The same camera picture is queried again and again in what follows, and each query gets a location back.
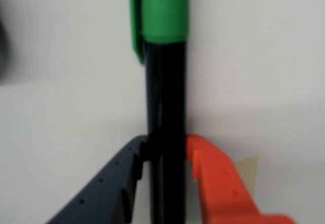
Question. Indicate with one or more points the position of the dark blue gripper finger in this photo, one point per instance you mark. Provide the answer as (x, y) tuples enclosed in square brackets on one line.
[(106, 193)]

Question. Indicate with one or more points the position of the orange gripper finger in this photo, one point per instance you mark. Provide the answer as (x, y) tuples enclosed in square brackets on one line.
[(221, 188)]

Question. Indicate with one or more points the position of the green and black marker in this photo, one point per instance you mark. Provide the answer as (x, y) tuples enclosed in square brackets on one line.
[(165, 107)]

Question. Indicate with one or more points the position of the wide beige masking tape strip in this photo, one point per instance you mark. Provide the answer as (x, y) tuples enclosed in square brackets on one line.
[(250, 168)]

